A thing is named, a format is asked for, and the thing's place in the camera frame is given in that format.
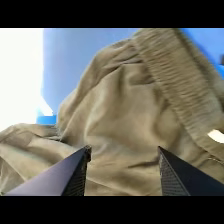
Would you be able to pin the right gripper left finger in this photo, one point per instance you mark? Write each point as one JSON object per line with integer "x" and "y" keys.
{"x": 66, "y": 176}

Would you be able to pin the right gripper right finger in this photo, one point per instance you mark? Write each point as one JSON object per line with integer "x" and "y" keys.
{"x": 183, "y": 180}

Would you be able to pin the olive green pants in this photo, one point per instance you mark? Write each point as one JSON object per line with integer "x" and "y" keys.
{"x": 126, "y": 110}

